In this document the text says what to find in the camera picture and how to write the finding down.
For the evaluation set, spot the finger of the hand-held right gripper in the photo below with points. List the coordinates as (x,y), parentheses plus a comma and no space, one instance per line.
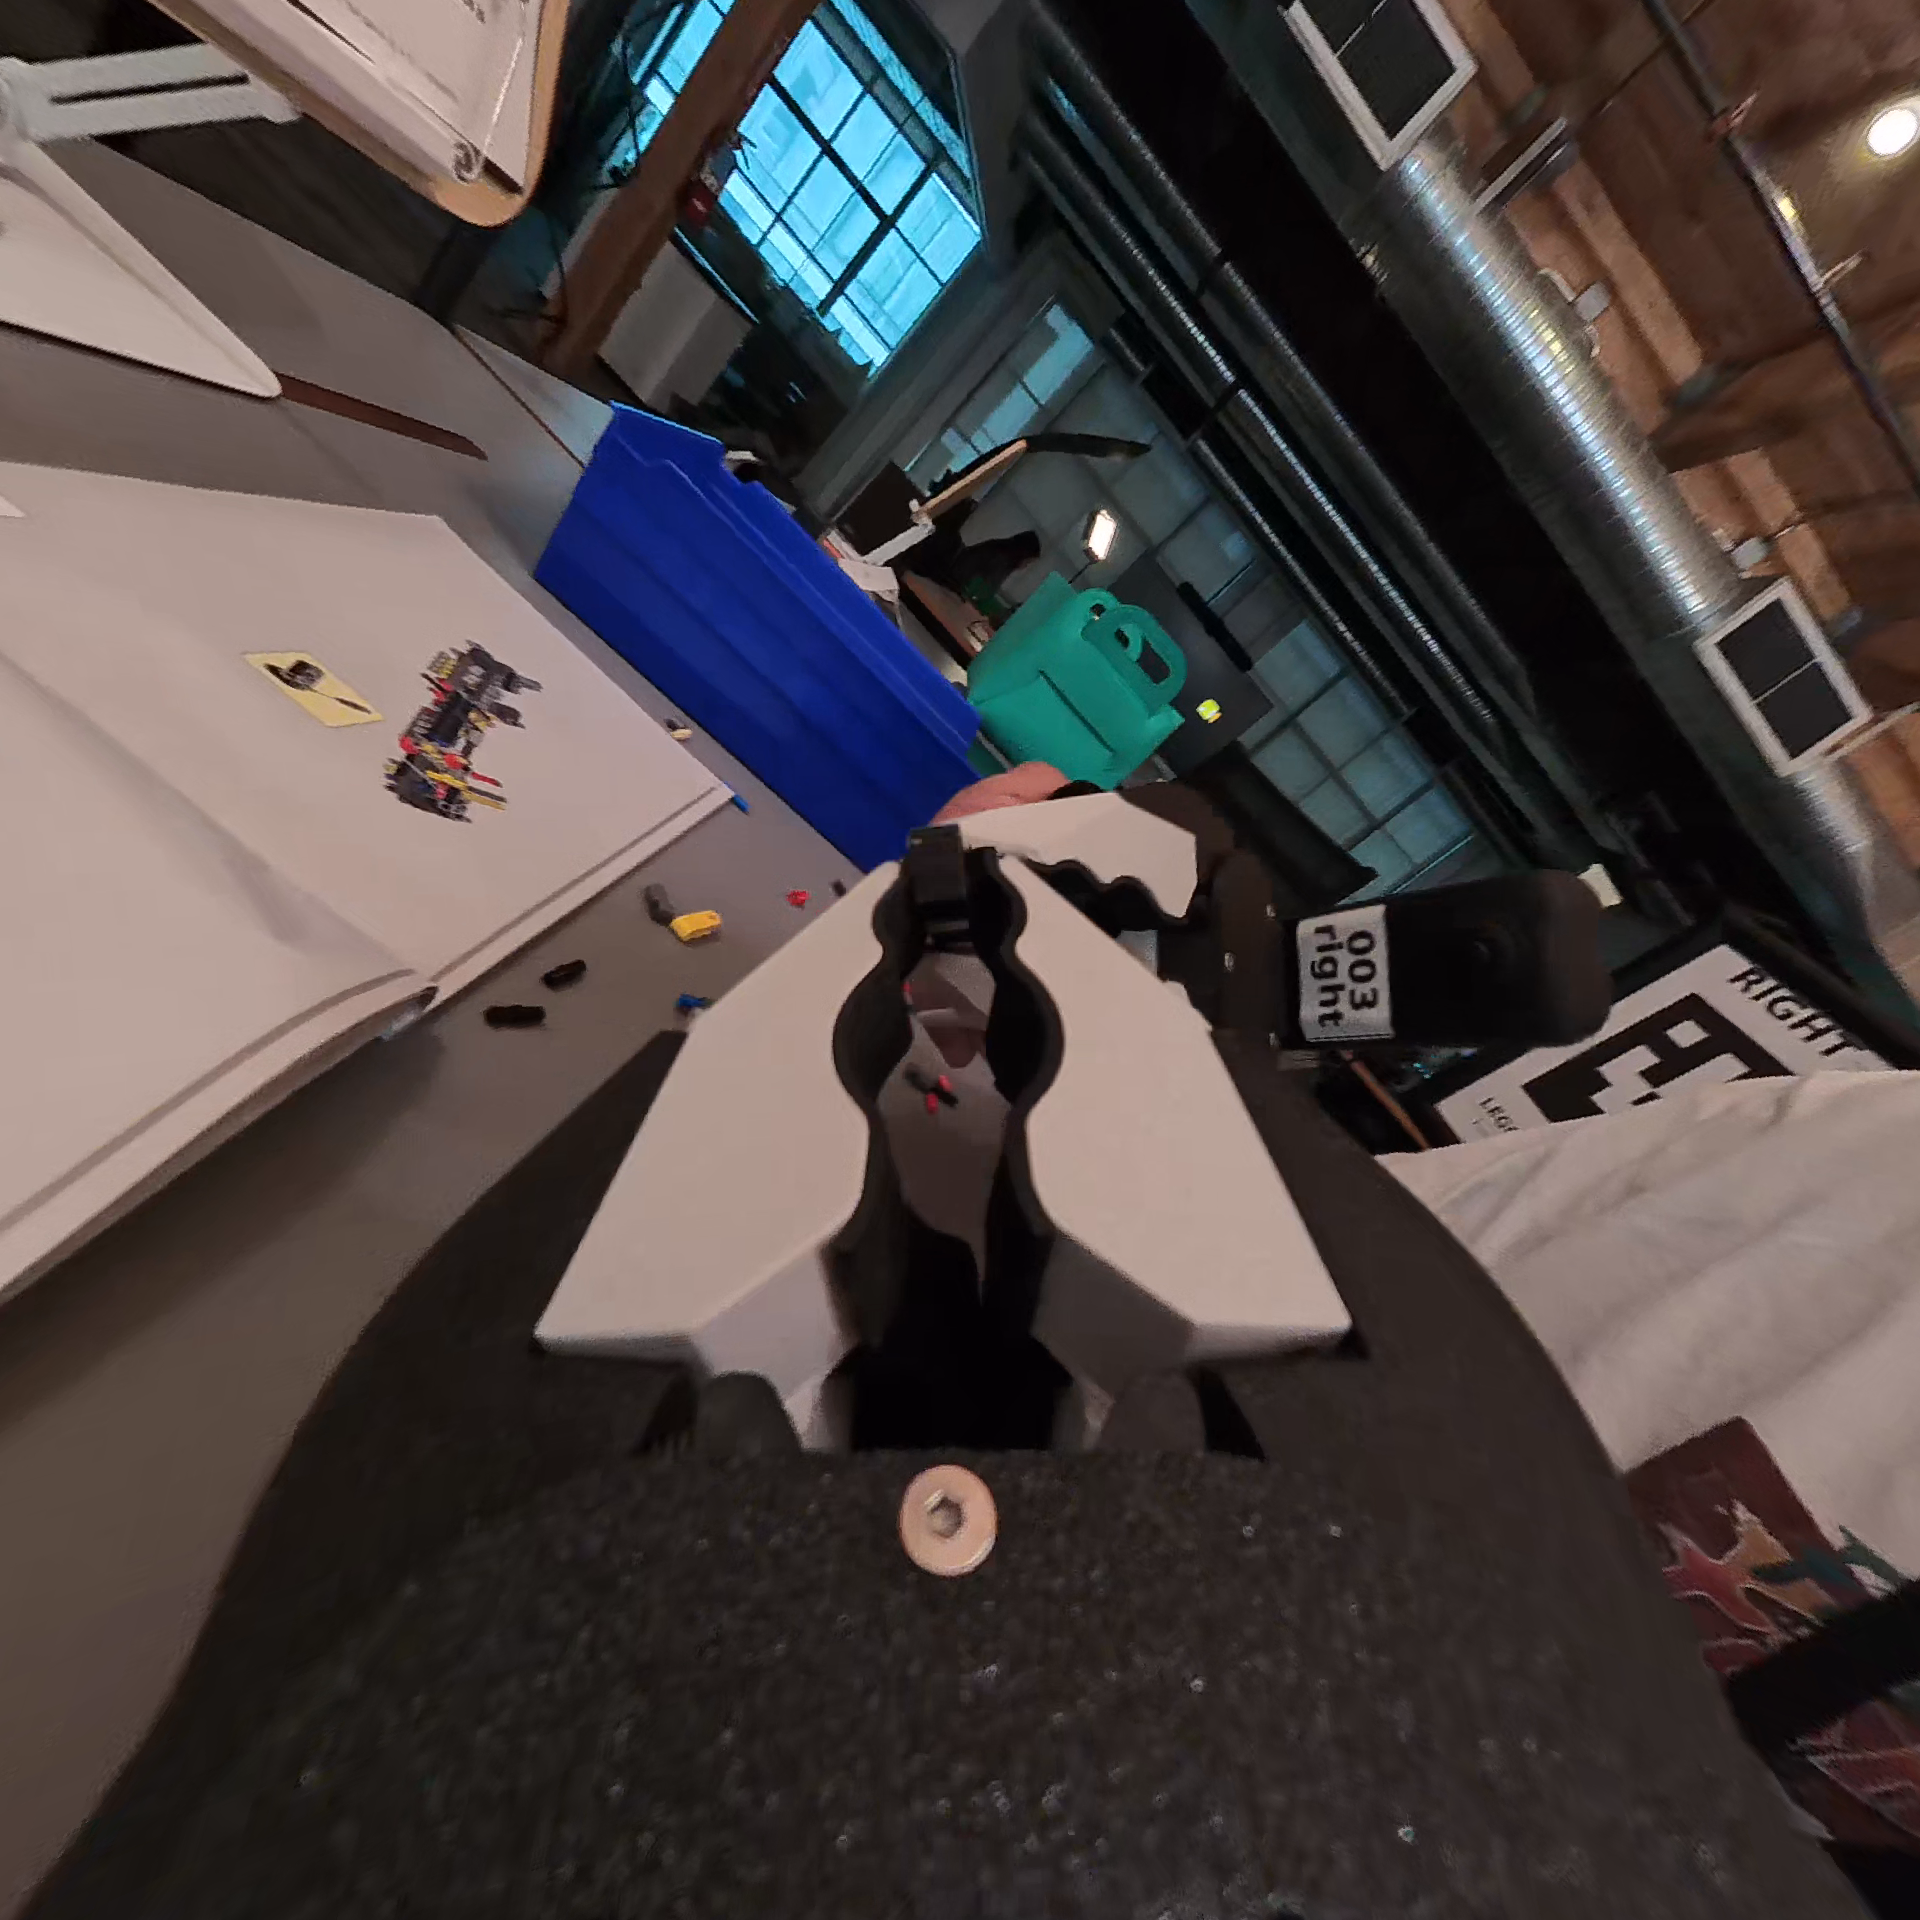
(1079,828)
(1140,949)

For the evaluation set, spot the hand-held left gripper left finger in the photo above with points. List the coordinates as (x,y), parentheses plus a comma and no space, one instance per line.
(722,1187)

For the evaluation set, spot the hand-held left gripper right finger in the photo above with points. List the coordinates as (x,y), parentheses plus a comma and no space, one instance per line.
(1172,1187)

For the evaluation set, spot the lego instruction booklet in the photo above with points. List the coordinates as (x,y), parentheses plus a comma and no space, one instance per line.
(226,902)

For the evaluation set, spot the person's right hand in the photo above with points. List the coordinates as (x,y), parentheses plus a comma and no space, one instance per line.
(1021,784)

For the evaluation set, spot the teal carry bag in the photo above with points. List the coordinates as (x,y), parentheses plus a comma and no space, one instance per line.
(1050,694)

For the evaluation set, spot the framed marker placard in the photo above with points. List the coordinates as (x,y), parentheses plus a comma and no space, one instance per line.
(1653,1049)

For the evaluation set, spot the white framed ceiling panel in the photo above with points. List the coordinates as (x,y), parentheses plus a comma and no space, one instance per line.
(1783,674)
(1384,68)

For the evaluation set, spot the blue plastic bin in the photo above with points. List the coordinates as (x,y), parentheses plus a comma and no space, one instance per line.
(722,598)

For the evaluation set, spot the round ceiling lamp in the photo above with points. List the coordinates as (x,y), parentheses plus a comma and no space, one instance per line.
(1892,137)

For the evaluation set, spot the printed instruction sheet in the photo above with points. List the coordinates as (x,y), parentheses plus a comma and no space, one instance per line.
(389,79)

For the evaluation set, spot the white desk stand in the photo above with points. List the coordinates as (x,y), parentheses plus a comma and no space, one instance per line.
(88,284)

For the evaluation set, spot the silver ventilation duct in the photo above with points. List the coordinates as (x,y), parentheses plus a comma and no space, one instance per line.
(1531,374)

